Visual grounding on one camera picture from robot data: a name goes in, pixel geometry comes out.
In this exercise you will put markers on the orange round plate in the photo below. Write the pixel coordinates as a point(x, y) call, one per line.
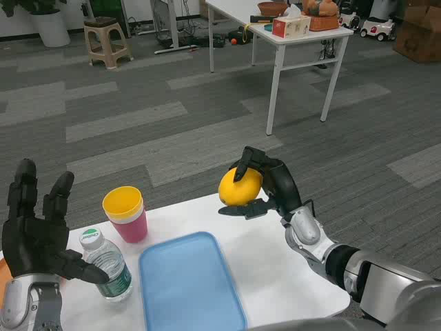
point(2, 279)

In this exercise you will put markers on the yellow lemon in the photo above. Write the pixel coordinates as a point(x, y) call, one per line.
point(239, 191)

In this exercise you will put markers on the blue rectangle plate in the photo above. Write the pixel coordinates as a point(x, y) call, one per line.
point(191, 284)

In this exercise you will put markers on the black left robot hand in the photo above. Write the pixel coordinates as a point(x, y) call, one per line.
point(31, 238)

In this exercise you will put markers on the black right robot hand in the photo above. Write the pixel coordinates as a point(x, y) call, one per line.
point(283, 186)

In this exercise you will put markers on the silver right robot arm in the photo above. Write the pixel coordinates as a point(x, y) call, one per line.
point(348, 258)

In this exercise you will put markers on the black yellow tool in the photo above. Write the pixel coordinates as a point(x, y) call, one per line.
point(262, 19)

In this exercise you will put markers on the white toy car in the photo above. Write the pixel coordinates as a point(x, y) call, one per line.
point(378, 28)

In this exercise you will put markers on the white desk leg frame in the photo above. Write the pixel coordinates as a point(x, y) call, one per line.
point(169, 31)

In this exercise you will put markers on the white plant pot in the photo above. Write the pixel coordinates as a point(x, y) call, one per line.
point(51, 27)

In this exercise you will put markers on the brown wicker basket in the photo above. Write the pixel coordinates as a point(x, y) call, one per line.
point(324, 22)

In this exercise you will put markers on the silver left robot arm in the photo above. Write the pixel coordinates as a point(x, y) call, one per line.
point(29, 303)

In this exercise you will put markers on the green potted plant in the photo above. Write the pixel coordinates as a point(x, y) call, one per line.
point(31, 5)

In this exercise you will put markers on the yellow plastic cup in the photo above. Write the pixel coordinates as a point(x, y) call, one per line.
point(122, 202)

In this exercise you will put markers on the brown bowl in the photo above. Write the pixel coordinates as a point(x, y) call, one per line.
point(272, 8)

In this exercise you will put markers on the red white tissue box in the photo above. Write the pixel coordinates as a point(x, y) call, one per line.
point(291, 27)

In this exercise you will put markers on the pink plastic cup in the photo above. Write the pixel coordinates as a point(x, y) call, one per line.
point(131, 228)

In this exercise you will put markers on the beige plastic stool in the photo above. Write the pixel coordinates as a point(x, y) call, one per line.
point(107, 41)

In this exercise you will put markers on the brown cardboard box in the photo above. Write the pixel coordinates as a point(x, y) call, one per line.
point(418, 31)

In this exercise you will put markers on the white office table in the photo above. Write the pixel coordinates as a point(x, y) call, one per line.
point(272, 38)

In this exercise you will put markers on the clear plastic water bottle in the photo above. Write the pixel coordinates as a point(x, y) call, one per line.
point(108, 269)

